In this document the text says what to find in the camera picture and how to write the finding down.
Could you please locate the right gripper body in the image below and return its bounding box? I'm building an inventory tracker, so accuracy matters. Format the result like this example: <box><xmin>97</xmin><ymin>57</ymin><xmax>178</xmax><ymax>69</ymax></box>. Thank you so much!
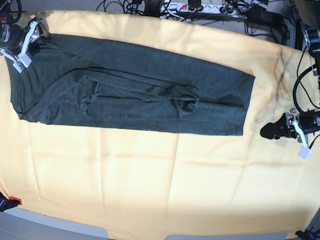
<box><xmin>0</xmin><ymin>17</ymin><xmax>43</xmax><ymax>73</ymax></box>

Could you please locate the yellow table cloth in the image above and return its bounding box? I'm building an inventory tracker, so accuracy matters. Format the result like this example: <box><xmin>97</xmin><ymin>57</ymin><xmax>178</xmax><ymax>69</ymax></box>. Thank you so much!
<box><xmin>0</xmin><ymin>10</ymin><xmax>320</xmax><ymax>240</ymax></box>

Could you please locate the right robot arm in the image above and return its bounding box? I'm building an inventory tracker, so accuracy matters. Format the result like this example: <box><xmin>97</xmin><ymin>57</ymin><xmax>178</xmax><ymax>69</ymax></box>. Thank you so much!
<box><xmin>0</xmin><ymin>0</ymin><xmax>50</xmax><ymax>73</ymax></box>

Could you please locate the black clamp right corner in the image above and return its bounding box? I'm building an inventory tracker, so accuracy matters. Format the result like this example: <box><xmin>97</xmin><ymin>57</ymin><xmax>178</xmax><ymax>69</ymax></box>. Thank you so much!
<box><xmin>295</xmin><ymin>230</ymin><xmax>318</xmax><ymax>240</ymax></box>

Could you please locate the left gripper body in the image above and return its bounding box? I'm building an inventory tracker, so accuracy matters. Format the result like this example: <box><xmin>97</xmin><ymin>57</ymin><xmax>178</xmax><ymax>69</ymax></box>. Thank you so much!
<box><xmin>285</xmin><ymin>108</ymin><xmax>320</xmax><ymax>160</ymax></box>

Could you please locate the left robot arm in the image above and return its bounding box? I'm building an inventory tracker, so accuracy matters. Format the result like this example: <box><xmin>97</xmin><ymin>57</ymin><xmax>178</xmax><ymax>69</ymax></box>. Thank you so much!
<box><xmin>260</xmin><ymin>0</ymin><xmax>320</xmax><ymax>160</ymax></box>

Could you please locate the dark grey long-sleeve shirt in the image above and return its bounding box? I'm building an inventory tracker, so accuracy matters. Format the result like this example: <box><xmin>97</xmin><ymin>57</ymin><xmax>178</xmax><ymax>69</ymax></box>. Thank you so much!
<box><xmin>6</xmin><ymin>34</ymin><xmax>255</xmax><ymax>136</ymax></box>

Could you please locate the black table leg post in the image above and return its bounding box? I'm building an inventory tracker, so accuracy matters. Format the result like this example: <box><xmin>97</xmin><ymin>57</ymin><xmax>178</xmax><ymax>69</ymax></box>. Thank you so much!
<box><xmin>294</xmin><ymin>18</ymin><xmax>306</xmax><ymax>51</ymax></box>

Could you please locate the red and black clamp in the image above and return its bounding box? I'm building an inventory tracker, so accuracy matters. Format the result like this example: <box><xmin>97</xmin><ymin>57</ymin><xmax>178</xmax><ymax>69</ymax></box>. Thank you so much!
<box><xmin>0</xmin><ymin>193</ymin><xmax>22</xmax><ymax>212</ymax></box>

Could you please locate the white power strip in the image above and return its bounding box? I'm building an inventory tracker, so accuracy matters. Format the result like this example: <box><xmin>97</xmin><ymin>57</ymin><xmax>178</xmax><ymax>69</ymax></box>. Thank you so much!
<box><xmin>160</xmin><ymin>1</ymin><xmax>243</xmax><ymax>19</ymax></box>

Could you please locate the black power adapter box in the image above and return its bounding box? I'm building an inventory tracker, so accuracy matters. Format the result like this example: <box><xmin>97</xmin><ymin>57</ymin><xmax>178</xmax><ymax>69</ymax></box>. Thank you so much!
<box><xmin>246</xmin><ymin>7</ymin><xmax>283</xmax><ymax>28</ymax></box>

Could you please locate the tangle of black cables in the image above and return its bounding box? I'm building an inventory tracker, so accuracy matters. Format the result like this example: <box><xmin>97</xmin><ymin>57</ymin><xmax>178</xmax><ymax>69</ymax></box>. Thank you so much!
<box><xmin>243</xmin><ymin>0</ymin><xmax>295</xmax><ymax>47</ymax></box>

